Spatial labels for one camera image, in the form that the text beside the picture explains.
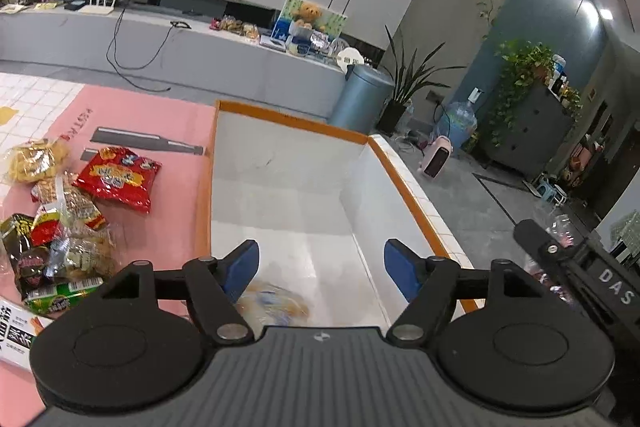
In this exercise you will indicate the potted long leaf plant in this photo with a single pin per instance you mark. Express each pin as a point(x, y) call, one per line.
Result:
point(409, 75)

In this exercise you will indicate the white labelled snack packet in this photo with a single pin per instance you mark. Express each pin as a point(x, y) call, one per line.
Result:
point(18, 330)

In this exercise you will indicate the green illustrated board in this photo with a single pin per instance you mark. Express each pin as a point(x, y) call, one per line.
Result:
point(331, 23)

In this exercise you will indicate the red snack bag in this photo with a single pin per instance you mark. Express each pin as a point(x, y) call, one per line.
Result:
point(118, 174)

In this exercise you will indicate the pink poster mat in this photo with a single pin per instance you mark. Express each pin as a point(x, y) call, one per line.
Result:
point(166, 234)

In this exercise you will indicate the dark grey cabinet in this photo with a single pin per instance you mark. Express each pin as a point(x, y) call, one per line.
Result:
point(540, 125)

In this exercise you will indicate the white bread snack bag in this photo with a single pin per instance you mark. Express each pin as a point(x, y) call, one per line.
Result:
point(263, 304)

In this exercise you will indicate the blue grey trash bin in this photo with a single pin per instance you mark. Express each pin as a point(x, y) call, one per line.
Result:
point(362, 100)

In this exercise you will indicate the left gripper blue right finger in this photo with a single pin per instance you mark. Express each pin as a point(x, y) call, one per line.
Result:
point(404, 267)

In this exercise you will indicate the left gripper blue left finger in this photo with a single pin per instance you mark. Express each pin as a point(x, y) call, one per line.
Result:
point(239, 268)

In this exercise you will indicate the clear peanut snack bag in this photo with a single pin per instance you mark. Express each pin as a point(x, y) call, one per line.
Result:
point(62, 191)

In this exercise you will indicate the lemon print tablecloth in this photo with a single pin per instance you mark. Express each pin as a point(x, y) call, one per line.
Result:
point(34, 109)

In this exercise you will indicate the dark maroon snack packet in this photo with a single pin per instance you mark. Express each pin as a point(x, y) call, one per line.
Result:
point(30, 270)

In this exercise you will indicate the blue water jug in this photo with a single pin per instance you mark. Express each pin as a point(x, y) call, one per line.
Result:
point(458, 120)

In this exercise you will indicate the green trailing vine plant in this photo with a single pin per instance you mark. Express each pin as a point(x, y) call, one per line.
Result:
point(525, 65)

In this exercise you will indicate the white wifi router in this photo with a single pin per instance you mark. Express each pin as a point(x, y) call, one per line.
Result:
point(98, 7)

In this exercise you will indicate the teddy bear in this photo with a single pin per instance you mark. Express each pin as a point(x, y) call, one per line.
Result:
point(307, 15)

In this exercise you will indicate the snack pile on console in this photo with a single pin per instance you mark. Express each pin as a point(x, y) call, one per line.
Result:
point(238, 27)

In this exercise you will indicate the yellow chips bag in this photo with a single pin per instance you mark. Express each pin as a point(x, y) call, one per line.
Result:
point(34, 161)

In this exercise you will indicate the grey tv console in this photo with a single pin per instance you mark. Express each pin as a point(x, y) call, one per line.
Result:
point(142, 45)

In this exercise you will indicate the pink small heater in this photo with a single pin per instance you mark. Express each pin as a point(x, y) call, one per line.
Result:
point(435, 156)

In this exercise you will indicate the orange cardboard box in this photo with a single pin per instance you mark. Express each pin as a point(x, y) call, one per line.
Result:
point(321, 202)

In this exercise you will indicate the dark green yellow snack packet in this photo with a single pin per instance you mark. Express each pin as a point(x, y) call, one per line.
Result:
point(16, 236)

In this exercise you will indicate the clear green candy bag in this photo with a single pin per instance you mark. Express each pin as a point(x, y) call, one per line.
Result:
point(77, 254)

